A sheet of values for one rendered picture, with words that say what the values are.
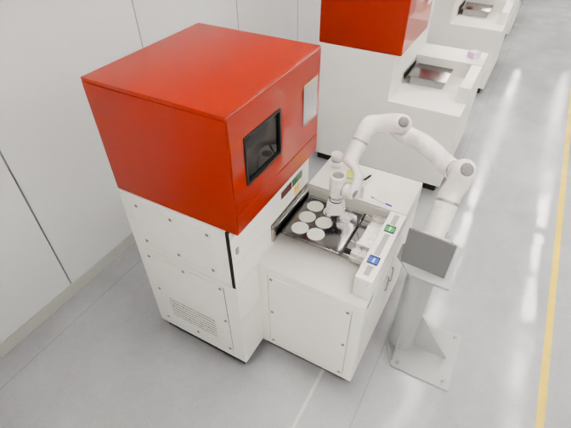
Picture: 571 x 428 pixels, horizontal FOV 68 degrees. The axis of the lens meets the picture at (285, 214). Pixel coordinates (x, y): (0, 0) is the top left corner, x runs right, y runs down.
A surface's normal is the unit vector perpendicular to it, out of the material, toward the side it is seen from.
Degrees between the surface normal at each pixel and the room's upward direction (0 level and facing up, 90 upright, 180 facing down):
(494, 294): 0
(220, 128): 90
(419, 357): 0
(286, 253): 0
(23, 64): 90
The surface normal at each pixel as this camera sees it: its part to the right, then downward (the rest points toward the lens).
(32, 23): 0.88, 0.32
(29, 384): 0.00, -0.75
